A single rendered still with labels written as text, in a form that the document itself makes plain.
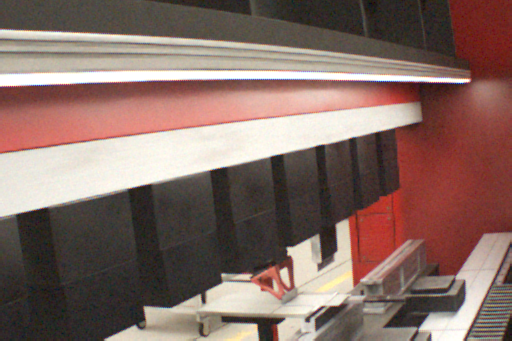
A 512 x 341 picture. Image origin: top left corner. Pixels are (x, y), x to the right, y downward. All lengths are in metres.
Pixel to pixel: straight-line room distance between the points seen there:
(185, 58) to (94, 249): 0.29
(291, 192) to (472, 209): 1.12
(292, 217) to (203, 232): 0.30
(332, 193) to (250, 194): 0.36
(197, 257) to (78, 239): 0.25
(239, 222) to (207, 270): 0.12
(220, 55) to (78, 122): 0.21
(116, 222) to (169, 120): 0.18
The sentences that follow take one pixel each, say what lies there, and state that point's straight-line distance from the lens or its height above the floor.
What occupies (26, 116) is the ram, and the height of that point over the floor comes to 1.44.
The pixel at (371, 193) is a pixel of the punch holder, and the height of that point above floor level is 1.20.
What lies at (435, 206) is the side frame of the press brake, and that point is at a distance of 2.33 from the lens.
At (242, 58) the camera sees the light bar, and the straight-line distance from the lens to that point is 0.71.
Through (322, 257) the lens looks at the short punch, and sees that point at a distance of 1.49.
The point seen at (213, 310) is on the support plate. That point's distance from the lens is 1.59.
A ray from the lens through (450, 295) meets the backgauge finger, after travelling 1.43.
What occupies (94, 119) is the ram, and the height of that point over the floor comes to 1.43.
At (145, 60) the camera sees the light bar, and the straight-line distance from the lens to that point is 0.56.
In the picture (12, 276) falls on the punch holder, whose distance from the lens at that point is 0.72.
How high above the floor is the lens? 1.41
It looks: 3 degrees down
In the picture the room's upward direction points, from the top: 6 degrees counter-clockwise
